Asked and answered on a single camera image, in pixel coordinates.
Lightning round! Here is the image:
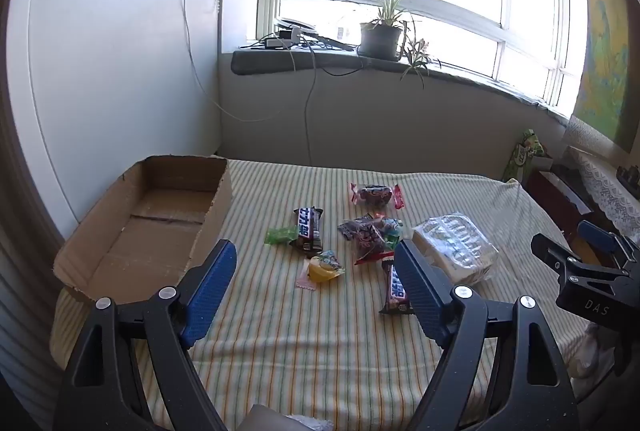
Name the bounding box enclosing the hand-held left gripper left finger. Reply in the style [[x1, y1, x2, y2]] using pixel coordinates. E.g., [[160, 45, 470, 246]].
[[52, 238, 238, 431]]

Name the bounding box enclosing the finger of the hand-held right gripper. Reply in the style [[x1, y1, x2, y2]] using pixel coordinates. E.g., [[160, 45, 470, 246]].
[[577, 220, 632, 258], [531, 233, 631, 296]]

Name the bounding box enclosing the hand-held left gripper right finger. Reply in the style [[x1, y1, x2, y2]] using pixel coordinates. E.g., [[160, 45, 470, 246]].
[[394, 239, 581, 431]]

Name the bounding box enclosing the brown chocolate bar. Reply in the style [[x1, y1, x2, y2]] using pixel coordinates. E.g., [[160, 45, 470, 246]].
[[378, 258, 416, 316], [292, 206, 325, 254]]

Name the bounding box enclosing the clear packet of bread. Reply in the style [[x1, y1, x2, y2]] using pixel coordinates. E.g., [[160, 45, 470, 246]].
[[411, 211, 500, 286]]

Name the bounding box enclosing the clear red-printed snack packet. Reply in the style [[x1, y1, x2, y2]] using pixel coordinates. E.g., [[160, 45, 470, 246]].
[[338, 214, 405, 265]]

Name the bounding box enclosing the light green candy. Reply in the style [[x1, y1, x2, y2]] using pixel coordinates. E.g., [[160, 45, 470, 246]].
[[265, 226, 297, 244]]

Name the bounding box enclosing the pink candy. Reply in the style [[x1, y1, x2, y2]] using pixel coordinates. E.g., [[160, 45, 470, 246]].
[[296, 261, 316, 289]]

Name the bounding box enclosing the yellow jelly cup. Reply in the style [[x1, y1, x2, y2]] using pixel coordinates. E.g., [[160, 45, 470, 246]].
[[307, 251, 346, 284]]

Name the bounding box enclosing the cardboard box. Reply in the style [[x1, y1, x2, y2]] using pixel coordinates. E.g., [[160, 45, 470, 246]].
[[52, 154, 235, 304]]

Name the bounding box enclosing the dark candy bag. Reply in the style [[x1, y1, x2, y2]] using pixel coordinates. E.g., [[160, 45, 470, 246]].
[[348, 182, 407, 210]]

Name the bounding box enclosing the white lace cloth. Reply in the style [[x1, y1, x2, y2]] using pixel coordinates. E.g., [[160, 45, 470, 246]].
[[564, 115, 640, 242]]

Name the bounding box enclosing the dark red wooden cabinet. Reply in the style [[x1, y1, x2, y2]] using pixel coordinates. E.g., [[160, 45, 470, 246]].
[[522, 164, 606, 267]]

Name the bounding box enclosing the green paper bag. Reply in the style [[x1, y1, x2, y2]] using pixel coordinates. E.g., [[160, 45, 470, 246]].
[[501, 130, 553, 184]]

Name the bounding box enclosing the white ribbed panel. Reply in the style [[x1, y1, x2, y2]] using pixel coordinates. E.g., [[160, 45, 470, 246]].
[[0, 206, 68, 412]]

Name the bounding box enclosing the white wardrobe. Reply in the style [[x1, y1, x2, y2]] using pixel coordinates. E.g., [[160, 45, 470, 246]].
[[7, 0, 223, 239]]

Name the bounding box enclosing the potted spider plant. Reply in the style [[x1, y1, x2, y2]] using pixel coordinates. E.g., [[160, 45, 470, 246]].
[[350, 0, 443, 89]]

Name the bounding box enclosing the white power adapter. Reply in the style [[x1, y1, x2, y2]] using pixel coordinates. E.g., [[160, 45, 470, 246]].
[[265, 25, 307, 50]]

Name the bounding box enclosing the black round device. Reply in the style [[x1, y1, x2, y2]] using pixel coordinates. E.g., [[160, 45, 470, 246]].
[[275, 15, 317, 32]]

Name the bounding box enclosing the wall map poster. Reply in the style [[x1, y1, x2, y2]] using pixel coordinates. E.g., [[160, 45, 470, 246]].
[[570, 0, 640, 149]]

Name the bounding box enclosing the grey hanging cable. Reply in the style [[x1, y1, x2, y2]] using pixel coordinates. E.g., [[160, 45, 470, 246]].
[[289, 44, 317, 164]]

